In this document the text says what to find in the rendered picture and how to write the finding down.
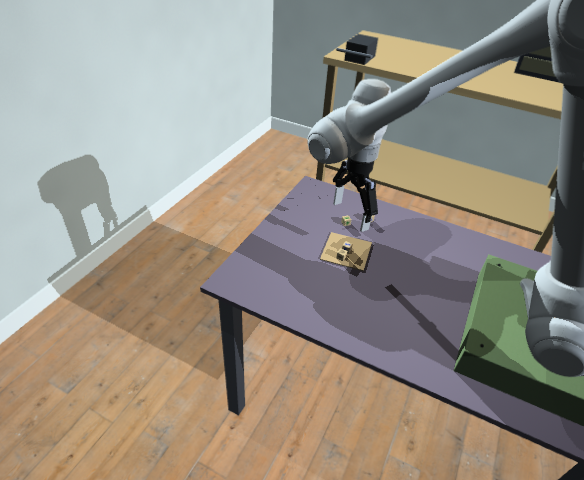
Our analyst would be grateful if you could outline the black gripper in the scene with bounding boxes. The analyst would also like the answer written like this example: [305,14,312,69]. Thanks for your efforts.
[333,157,378,232]

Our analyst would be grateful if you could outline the tan flat mat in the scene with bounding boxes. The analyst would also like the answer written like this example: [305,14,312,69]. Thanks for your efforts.
[320,232,372,271]

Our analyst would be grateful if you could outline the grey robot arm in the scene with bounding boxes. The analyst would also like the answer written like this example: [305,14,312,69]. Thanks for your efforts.
[307,0,584,377]

